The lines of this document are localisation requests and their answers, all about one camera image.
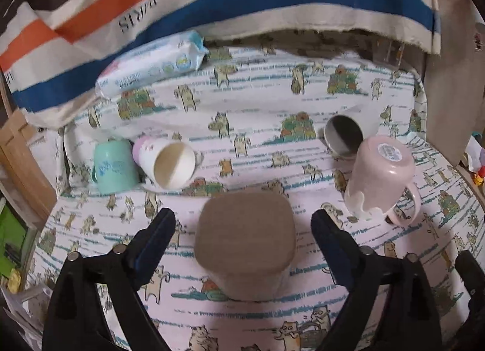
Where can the wooden furniture panel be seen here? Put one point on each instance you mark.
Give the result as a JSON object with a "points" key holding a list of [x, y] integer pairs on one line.
{"points": [[21, 161]]}

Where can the white cup grey inside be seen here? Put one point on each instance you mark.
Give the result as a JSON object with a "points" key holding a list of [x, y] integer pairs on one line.
{"points": [[343, 136]]}

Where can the white cup pink base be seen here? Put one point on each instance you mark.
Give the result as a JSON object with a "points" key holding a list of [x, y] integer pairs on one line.
{"points": [[170, 163]]}

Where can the mint green cup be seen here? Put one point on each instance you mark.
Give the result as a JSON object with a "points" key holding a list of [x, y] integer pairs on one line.
{"points": [[113, 167]]}

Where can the green box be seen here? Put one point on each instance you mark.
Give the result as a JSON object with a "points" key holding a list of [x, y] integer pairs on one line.
{"points": [[11, 239]]}

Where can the brown square cup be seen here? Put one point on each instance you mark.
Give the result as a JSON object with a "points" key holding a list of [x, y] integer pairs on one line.
{"points": [[244, 235]]}

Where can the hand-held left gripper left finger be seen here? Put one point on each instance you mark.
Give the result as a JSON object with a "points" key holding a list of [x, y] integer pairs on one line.
{"points": [[150, 250]]}

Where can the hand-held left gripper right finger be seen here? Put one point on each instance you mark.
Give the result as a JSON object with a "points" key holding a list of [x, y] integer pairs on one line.
{"points": [[334, 250]]}

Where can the pile of papers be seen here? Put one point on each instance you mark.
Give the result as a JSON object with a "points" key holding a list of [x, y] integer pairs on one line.
{"points": [[24, 313]]}

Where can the colourful toy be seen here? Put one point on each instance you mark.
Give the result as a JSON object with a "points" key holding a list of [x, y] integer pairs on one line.
{"points": [[476, 163]]}

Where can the cat printed blanket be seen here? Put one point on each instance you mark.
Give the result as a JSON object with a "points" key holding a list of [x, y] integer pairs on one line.
{"points": [[257, 108]]}

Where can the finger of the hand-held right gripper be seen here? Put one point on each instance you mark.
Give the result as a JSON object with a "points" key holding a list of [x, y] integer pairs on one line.
{"points": [[471, 279]]}

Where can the wet wipes packet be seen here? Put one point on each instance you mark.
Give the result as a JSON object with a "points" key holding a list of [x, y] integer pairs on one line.
{"points": [[151, 64]]}

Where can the yellow crumpled object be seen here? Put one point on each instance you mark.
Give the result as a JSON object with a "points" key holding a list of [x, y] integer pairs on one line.
{"points": [[14, 281]]}

